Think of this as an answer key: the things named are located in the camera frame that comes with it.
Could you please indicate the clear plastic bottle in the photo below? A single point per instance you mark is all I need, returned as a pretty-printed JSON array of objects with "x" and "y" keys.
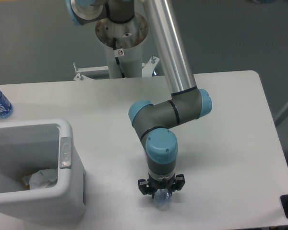
[{"x": 162, "y": 200}]

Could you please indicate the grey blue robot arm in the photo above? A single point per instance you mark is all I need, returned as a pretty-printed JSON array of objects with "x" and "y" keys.
[{"x": 153, "y": 123}]

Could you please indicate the white base bracket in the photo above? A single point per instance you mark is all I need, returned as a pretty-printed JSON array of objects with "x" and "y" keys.
[
  {"x": 149, "y": 69},
  {"x": 95, "y": 73}
]

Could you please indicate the white right base bracket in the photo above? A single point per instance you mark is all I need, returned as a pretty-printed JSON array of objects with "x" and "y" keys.
[{"x": 149, "y": 69}]

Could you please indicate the white trash can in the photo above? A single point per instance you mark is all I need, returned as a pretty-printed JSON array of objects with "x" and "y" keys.
[{"x": 32, "y": 145}]

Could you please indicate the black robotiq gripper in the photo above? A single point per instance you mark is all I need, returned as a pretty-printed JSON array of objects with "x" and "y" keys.
[{"x": 150, "y": 186}]

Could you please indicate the white left base bracket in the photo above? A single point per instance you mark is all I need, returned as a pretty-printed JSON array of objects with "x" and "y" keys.
[{"x": 95, "y": 73}]

